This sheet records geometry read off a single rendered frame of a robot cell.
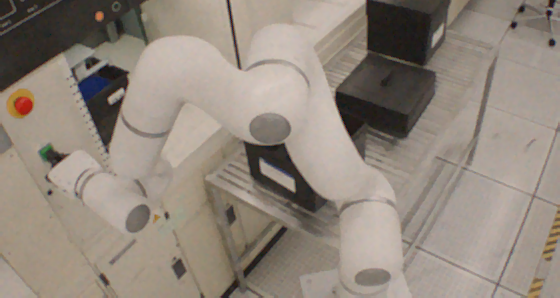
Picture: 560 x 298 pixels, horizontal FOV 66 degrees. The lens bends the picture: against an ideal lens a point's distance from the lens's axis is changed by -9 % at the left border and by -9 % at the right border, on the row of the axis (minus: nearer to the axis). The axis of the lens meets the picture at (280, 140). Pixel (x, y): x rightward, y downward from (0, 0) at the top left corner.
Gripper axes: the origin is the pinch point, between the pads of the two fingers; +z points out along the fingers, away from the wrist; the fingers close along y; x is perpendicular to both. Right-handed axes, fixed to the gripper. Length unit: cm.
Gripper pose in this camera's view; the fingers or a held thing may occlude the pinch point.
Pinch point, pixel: (54, 157)
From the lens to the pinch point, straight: 116.0
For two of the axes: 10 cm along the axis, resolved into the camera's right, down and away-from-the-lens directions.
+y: 5.9, -5.9, 5.5
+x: -0.9, -7.3, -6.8
